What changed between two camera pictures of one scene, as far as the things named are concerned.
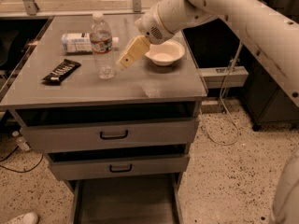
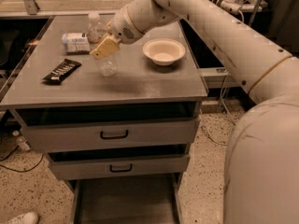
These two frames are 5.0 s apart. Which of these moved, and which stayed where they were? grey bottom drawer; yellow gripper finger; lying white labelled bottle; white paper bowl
Moved: yellow gripper finger
Stayed: grey bottom drawer; white paper bowl; lying white labelled bottle
